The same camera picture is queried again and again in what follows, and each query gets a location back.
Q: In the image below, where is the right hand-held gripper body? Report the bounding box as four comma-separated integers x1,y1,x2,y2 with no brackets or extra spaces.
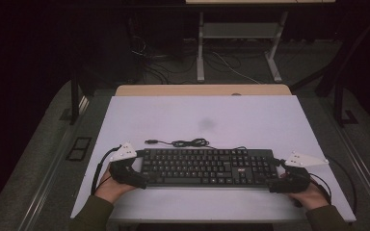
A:
281,151,330,193

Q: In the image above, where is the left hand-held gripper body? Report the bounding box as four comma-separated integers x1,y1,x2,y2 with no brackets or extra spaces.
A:
109,142,140,189

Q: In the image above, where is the black computer keyboard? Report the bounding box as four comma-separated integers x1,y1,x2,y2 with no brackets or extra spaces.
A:
140,147,280,190

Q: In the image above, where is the person's right hand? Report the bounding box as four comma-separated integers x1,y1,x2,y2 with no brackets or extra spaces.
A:
287,180,332,212

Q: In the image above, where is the person's left hand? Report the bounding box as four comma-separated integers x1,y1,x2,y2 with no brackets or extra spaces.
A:
94,166,137,206

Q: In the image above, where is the black metal stand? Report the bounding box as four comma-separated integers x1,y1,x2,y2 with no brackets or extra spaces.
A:
288,13,370,128
59,68,90,126

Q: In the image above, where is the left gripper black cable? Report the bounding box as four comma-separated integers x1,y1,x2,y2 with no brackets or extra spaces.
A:
91,144,123,196

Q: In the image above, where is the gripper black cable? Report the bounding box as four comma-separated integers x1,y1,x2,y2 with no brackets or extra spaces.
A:
307,155,358,217
91,144,123,196

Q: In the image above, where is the black keyboard cable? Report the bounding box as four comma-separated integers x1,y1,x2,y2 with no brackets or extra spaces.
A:
144,138,249,152

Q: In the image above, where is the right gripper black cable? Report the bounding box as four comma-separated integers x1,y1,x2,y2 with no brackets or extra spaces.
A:
307,155,358,217

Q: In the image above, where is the aluminium floor rail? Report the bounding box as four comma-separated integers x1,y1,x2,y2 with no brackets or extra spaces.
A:
317,95,370,227
17,95,92,231

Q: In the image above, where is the tangle of black floor cables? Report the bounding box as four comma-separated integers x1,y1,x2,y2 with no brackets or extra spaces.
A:
129,35,198,85

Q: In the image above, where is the white floor cable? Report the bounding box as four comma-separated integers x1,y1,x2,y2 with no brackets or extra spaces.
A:
211,51,262,86

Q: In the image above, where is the white metal desk frame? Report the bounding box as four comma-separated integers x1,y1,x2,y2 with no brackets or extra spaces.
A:
186,0,336,84

